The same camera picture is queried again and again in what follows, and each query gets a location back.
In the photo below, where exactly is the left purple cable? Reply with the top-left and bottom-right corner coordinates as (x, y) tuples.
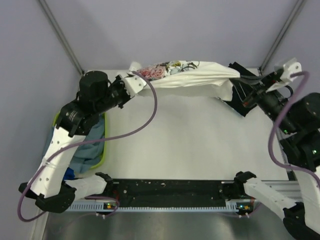
(17, 71), (159, 222)

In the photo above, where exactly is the folded black t shirt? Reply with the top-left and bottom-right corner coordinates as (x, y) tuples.
(220, 85), (253, 117)

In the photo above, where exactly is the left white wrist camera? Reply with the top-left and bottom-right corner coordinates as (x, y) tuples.
(118, 74), (147, 99)

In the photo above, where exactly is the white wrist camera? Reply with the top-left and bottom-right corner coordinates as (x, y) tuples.
(118, 74), (147, 99)
(266, 57), (302, 93)

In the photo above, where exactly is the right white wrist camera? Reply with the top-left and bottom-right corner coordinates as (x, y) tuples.
(266, 57), (302, 93)

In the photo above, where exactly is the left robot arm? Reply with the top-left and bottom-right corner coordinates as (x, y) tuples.
(19, 71), (141, 213)

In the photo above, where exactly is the green plastic basket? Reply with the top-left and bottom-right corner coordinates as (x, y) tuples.
(51, 111), (110, 176)

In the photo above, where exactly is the grey blue t shirt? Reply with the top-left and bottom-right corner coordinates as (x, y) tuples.
(48, 117), (106, 175)

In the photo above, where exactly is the left aluminium frame post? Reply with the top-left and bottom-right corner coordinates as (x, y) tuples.
(36, 0), (84, 75)

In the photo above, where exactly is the right aluminium frame post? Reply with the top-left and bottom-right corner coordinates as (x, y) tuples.
(258, 0), (308, 74)

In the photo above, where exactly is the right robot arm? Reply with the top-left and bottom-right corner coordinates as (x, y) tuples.
(220, 58), (320, 240)

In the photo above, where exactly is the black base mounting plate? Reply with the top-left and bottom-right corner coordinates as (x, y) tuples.
(86, 178), (253, 208)

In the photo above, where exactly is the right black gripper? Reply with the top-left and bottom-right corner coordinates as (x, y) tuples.
(231, 70), (298, 134)

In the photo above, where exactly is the royal blue t shirt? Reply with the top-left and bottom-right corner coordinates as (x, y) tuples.
(63, 167), (76, 181)

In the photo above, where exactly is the white floral t shirt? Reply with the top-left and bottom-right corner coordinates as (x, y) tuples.
(127, 60), (240, 101)

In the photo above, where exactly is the slotted cable duct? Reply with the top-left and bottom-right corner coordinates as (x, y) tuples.
(66, 201), (253, 213)

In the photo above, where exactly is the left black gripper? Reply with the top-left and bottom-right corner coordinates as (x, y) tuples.
(94, 73), (132, 114)

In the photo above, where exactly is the aluminium frame post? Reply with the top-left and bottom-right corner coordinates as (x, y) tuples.
(258, 0), (308, 74)
(36, 0), (84, 75)

